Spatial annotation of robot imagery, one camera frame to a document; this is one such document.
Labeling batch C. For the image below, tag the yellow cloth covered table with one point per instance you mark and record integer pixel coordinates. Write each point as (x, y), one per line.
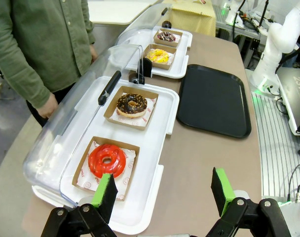
(194, 19)

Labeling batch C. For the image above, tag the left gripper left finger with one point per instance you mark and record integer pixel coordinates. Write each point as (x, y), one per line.
(105, 192)

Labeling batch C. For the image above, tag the chocolate nut topped donut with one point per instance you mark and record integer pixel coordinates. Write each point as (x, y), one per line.
(125, 106)

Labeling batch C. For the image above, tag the white framed clock monitor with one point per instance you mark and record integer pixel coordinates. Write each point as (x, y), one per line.
(295, 91)

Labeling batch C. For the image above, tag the black plastic serving tray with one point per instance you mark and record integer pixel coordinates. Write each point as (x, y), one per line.
(214, 98)

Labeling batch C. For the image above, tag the red glazed donut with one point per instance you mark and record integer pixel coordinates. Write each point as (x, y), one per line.
(95, 160)

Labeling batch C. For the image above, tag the grey ribbed metal base plate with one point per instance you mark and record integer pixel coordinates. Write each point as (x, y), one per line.
(271, 148)

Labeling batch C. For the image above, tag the black lid hinge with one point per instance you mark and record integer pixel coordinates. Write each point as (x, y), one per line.
(134, 80)
(147, 67)
(167, 24)

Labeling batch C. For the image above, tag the person's green shirt torso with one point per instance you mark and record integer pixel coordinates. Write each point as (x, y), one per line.
(48, 37)

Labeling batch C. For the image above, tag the person's left hand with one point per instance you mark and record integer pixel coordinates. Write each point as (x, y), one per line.
(93, 53)

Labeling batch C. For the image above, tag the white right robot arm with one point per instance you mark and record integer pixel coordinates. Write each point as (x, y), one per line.
(280, 37)

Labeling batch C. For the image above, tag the person's right hand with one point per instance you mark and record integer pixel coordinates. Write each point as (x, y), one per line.
(48, 106)

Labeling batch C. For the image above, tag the person's left forearm green sleeve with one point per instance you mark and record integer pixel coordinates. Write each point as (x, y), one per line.
(88, 27)

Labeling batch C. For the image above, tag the chocolate rainbow sprinkle donut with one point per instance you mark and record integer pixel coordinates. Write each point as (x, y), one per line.
(171, 37)

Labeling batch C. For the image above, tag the person's right forearm green sleeve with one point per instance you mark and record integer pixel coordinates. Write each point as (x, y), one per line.
(29, 84)

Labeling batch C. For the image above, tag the brown cardboard donut tray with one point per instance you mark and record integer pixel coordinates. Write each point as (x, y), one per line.
(120, 145)
(167, 44)
(111, 108)
(160, 66)

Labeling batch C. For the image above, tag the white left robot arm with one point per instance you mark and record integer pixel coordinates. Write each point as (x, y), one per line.
(295, 217)

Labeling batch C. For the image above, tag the yellow glazed sprinkle donut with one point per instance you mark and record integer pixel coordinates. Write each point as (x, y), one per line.
(162, 58)

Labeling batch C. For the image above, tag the person's black trousers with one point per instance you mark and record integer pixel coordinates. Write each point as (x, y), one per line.
(61, 93)

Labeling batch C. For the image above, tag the grey metal workbench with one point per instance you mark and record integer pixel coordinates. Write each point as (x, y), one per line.
(238, 30)

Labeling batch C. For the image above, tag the white printed paper liner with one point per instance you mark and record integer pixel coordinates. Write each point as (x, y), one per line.
(145, 119)
(178, 37)
(171, 58)
(126, 182)

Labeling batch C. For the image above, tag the white display case base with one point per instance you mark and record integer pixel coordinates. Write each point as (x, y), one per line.
(182, 64)
(150, 148)

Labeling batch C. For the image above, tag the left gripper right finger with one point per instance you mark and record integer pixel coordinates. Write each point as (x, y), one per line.
(221, 187)

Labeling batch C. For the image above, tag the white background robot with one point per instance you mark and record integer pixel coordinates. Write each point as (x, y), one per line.
(231, 14)

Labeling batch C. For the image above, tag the white table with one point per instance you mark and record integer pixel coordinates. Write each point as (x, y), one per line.
(115, 11)

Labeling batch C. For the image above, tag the clear display case lid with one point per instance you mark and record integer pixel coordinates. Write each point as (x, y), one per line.
(135, 32)
(66, 118)

